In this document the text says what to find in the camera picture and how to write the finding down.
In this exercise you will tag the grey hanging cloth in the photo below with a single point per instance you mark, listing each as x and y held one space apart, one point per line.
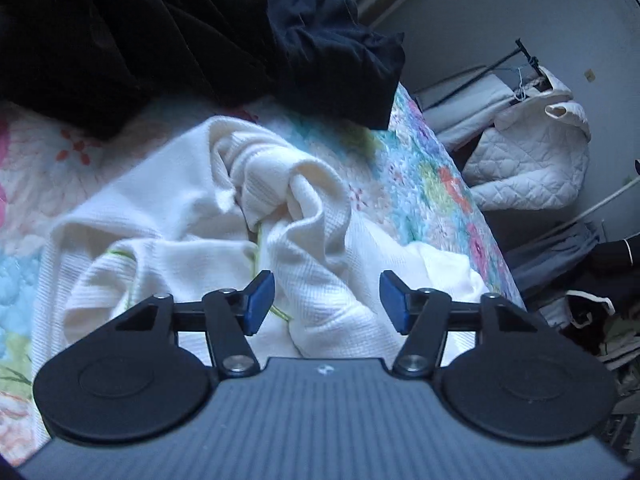
555 255

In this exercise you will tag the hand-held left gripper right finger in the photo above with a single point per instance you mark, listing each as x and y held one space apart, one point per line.
392 302

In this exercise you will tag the floral patchwork quilt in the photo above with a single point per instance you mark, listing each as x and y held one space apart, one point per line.
425 170

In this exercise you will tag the white waffle garment green trim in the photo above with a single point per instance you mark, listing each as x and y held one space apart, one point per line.
175 200

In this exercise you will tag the black metal clothes rack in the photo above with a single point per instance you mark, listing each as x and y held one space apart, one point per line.
525 52

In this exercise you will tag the black jacket white trim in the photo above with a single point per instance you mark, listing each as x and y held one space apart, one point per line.
615 270

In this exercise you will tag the white fabric panel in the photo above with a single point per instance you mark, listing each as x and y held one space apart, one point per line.
475 95

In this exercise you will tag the white quilted jacket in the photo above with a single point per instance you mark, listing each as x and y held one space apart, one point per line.
530 160

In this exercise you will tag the black velvet garment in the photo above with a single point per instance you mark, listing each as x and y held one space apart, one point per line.
100 35

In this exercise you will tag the dark navy garment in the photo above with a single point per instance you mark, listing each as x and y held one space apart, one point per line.
325 60

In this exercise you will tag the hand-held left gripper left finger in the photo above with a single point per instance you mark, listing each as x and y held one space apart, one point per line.
260 302

